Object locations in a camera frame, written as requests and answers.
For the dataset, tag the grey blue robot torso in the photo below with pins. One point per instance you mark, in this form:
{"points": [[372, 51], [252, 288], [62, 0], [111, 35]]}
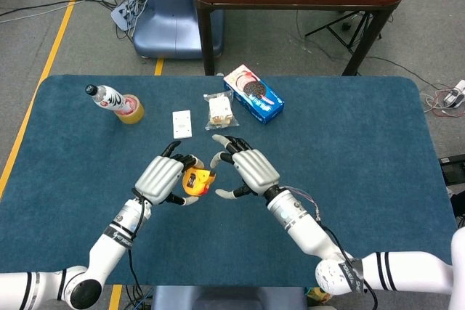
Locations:
{"points": [[225, 299]]}

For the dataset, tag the small white card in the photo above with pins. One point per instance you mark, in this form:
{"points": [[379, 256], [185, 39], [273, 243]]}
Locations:
{"points": [[181, 125]]}

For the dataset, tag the yellow tape measure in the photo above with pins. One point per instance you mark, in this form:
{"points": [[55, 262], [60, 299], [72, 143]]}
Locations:
{"points": [[196, 181]]}

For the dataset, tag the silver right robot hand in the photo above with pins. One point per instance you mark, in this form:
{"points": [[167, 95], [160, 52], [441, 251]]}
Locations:
{"points": [[254, 170]]}

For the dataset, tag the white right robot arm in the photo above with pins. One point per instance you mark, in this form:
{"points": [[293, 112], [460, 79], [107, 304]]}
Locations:
{"points": [[309, 226]]}

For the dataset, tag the plastic wrapped bread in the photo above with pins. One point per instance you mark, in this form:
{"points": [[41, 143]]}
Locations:
{"points": [[219, 110]]}

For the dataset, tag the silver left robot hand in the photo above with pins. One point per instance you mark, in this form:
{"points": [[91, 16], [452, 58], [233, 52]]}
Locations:
{"points": [[158, 177]]}

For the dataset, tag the black flat device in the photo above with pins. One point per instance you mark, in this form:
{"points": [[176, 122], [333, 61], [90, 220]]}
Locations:
{"points": [[454, 170]]}

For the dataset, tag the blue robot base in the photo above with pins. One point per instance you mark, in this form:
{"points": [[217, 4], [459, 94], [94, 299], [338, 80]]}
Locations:
{"points": [[170, 27]]}

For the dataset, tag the white power strip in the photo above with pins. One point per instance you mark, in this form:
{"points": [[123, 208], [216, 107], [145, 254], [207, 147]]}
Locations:
{"points": [[454, 97]]}

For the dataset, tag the pink white drink bottle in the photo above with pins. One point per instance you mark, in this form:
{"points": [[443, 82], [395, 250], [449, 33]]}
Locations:
{"points": [[107, 97]]}

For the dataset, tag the blue cookie box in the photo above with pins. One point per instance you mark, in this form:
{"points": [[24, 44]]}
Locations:
{"points": [[261, 103]]}

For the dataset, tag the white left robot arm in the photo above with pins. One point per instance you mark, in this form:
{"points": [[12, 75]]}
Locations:
{"points": [[112, 244]]}

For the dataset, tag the grey power strip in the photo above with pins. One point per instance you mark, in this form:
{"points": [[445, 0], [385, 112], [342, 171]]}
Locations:
{"points": [[121, 14]]}

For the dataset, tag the yellow adhesive tape roll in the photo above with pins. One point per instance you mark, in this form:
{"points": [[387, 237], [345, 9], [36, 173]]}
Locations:
{"points": [[135, 115]]}

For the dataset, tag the blue felt table cloth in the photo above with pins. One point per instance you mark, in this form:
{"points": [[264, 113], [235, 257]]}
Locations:
{"points": [[327, 143]]}

